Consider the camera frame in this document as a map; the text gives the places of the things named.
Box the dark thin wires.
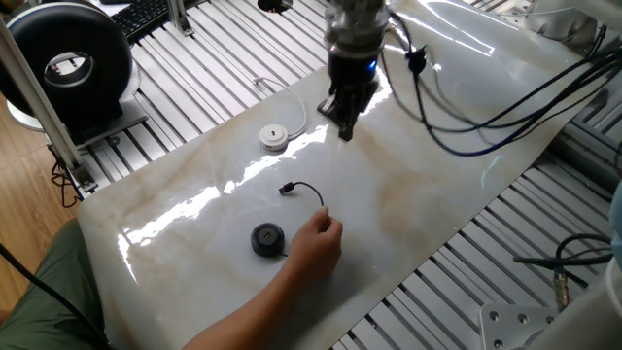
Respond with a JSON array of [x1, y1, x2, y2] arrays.
[[50, 158, 83, 209]]

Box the aluminium frame post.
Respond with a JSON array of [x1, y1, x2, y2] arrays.
[[0, 18, 99, 194], [166, 0, 195, 38]]

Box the white round docking station with cable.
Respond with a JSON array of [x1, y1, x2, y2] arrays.
[[252, 76, 309, 153]]

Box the person hand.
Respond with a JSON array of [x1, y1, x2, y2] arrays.
[[286, 206, 344, 281]]

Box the black round knob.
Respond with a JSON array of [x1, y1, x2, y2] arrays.
[[257, 0, 294, 15]]

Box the green trousers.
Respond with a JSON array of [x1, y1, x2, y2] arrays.
[[0, 218, 106, 350]]

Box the marble pattern table mat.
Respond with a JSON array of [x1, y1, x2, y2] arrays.
[[77, 0, 611, 350]]

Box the black ring-shaped fan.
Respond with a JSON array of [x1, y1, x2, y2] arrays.
[[0, 1, 150, 147]]

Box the thick black cable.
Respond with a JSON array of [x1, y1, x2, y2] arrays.
[[0, 242, 112, 350]]

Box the person forearm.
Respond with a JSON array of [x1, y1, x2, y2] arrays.
[[182, 262, 312, 350]]

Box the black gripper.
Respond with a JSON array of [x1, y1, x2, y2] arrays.
[[317, 51, 381, 143]]

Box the black round USB hub with cable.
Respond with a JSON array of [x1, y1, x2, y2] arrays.
[[250, 180, 326, 259]]

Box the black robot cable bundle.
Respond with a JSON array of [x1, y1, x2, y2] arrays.
[[381, 9, 622, 158]]

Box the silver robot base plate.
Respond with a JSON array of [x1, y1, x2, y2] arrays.
[[479, 303, 560, 350]]

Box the black keyboard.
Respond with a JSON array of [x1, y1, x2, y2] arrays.
[[110, 0, 171, 43]]

